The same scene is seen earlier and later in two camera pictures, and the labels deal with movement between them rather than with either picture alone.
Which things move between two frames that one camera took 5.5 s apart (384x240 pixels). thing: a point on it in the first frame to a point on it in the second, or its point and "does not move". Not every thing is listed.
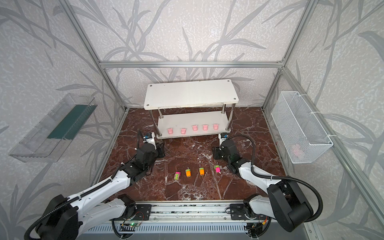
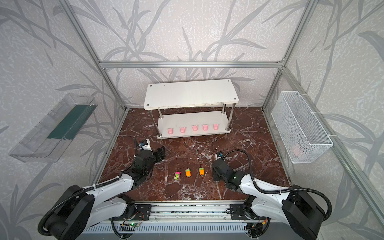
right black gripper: (217, 151) to (216, 167)
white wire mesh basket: (304, 139) does not move
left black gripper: (160, 149) does not move
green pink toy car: (177, 175) does not move
